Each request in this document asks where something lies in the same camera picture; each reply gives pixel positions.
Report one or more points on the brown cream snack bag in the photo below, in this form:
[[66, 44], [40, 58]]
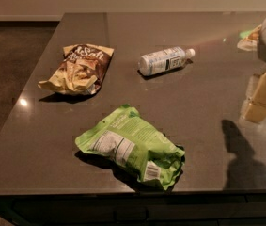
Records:
[[81, 72]]

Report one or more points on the blue plastic water bottle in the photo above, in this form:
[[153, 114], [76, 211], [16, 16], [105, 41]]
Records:
[[164, 61]]

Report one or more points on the yellow green snack bag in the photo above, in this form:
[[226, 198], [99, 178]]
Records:
[[249, 40]]

